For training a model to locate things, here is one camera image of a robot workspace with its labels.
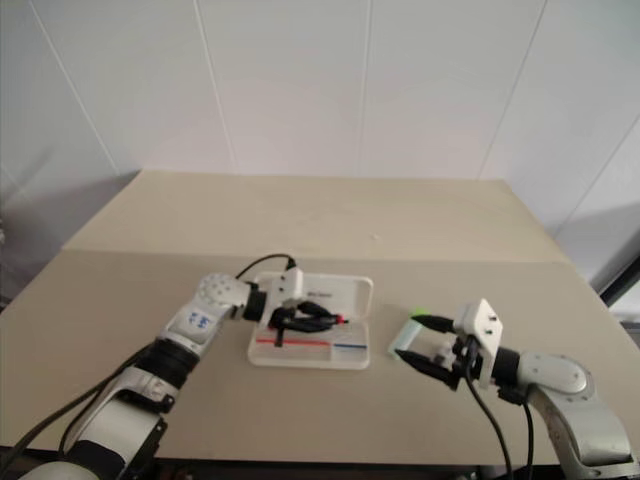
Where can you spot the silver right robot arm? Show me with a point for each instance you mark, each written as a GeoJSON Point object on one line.
{"type": "Point", "coordinates": [560, 385]}

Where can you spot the dark metal frame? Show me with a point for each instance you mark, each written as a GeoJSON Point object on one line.
{"type": "Point", "coordinates": [622, 285]}

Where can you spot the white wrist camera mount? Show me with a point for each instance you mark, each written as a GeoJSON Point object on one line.
{"type": "Point", "coordinates": [289, 286]}
{"type": "Point", "coordinates": [482, 327]}

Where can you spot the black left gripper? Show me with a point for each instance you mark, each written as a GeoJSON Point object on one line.
{"type": "Point", "coordinates": [281, 320]}

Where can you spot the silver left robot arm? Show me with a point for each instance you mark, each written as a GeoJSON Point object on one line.
{"type": "Point", "coordinates": [187, 327]}

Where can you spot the red marker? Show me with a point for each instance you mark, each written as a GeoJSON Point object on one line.
{"type": "Point", "coordinates": [341, 318]}

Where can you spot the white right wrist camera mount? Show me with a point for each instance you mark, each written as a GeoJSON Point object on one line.
{"type": "Point", "coordinates": [482, 327]}

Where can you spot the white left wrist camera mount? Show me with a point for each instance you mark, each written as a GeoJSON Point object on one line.
{"type": "Point", "coordinates": [289, 286]}

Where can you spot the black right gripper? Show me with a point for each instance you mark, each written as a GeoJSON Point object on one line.
{"type": "Point", "coordinates": [462, 362]}

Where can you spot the white open pencil case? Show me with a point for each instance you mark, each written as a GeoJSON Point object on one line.
{"type": "Point", "coordinates": [350, 320]}

